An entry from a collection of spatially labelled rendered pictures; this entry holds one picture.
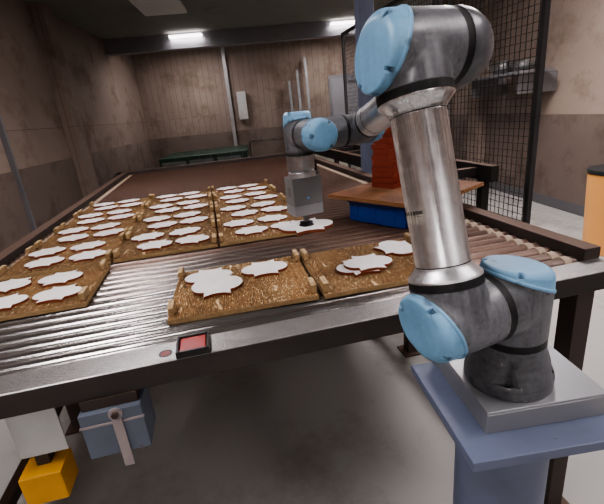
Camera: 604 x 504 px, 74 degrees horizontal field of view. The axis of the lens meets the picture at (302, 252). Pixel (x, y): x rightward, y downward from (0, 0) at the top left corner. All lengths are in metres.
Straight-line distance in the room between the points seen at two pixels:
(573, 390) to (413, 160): 0.50
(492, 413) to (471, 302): 0.22
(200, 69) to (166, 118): 1.43
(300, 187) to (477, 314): 0.61
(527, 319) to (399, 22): 0.48
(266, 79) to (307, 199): 9.70
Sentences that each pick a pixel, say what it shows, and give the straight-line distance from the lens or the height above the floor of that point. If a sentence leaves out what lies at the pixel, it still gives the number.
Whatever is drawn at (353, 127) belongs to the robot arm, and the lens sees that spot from 1.03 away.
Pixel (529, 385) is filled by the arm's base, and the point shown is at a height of 0.95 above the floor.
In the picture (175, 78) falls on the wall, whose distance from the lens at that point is 10.90.
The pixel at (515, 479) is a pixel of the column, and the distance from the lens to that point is 0.93.
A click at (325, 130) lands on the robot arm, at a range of 0.97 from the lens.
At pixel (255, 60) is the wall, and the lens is 10.79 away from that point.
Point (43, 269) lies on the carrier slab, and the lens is 1.85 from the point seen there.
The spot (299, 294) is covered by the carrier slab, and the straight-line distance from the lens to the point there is 1.14.
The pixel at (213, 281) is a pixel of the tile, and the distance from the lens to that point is 1.27.
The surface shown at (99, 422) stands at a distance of 1.08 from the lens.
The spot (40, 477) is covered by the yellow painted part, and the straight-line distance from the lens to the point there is 1.20.
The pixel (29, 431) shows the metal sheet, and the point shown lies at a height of 0.80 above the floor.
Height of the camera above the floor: 1.42
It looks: 19 degrees down
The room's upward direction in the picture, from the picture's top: 6 degrees counter-clockwise
